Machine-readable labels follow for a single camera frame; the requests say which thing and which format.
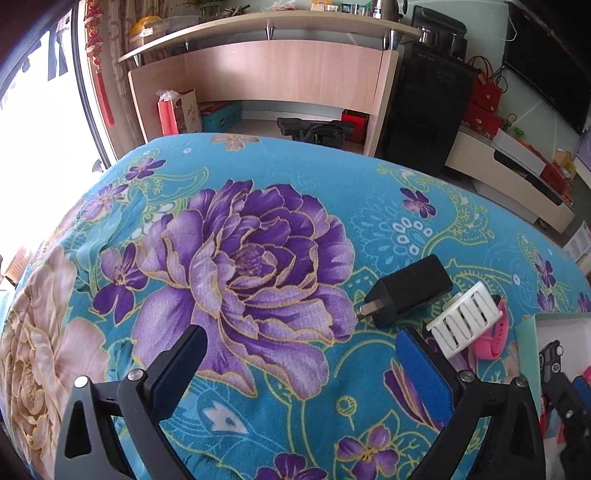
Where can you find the small red box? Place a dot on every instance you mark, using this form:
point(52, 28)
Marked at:
point(354, 122)

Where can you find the yellow round container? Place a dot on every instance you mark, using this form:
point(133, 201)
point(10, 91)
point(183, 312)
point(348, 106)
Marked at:
point(145, 27)

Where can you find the black cabinet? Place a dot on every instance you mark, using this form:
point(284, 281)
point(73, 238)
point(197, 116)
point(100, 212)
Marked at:
point(425, 101)

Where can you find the black television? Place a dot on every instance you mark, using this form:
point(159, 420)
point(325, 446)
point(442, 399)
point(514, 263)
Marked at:
point(554, 60)

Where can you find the red gift bags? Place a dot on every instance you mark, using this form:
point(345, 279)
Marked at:
point(485, 101)

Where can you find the floral blanket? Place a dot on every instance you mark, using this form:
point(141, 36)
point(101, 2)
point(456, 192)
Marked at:
point(277, 194)

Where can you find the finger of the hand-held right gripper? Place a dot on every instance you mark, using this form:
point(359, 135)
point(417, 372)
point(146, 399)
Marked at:
point(570, 401)

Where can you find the pink watch band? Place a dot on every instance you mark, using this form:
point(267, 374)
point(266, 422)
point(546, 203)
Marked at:
point(491, 344)

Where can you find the beige television stand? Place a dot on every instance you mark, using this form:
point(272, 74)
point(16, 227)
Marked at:
point(503, 180)

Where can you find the wooden desk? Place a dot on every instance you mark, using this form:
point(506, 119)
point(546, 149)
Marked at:
point(286, 69)

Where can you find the white slotted plastic piece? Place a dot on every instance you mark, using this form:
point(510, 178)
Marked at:
point(464, 318)

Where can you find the black plug charger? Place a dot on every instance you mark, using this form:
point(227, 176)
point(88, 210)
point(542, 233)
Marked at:
point(406, 290)

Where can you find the red flat box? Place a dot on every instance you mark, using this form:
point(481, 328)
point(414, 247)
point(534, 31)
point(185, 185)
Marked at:
point(558, 182)

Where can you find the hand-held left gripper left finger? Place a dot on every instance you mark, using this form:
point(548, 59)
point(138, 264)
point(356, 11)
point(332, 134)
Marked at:
point(180, 374)

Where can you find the white flat box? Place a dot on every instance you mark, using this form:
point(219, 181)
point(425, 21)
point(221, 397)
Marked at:
point(517, 150)

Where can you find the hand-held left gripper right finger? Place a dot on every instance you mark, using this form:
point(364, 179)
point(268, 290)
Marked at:
point(425, 374)

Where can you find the red hanging ornament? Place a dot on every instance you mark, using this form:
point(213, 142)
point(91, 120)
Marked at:
point(99, 64)

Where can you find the teal storage box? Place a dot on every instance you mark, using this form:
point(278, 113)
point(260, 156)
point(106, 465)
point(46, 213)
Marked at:
point(221, 117)

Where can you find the black toy car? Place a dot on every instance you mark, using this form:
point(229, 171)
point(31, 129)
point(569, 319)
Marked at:
point(551, 355)

